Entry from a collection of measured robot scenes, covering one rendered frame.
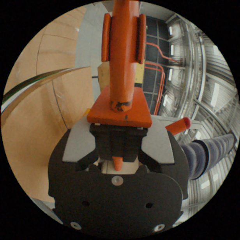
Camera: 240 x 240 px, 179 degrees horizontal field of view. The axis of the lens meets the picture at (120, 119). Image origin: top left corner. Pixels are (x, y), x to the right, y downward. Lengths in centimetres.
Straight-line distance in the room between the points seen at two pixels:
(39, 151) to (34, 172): 4
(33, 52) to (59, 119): 67
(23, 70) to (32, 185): 65
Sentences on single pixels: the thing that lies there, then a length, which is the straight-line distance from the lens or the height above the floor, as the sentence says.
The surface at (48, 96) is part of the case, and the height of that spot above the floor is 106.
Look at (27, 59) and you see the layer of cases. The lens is 74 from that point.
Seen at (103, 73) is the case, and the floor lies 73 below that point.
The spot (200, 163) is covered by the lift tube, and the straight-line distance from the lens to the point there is 42.
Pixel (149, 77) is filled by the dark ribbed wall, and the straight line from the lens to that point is 1100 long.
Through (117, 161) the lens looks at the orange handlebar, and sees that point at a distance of 19.
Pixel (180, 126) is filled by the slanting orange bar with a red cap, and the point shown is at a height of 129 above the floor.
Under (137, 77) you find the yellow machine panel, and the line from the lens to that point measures 748.
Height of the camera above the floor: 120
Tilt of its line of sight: 2 degrees down
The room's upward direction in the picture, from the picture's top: 95 degrees clockwise
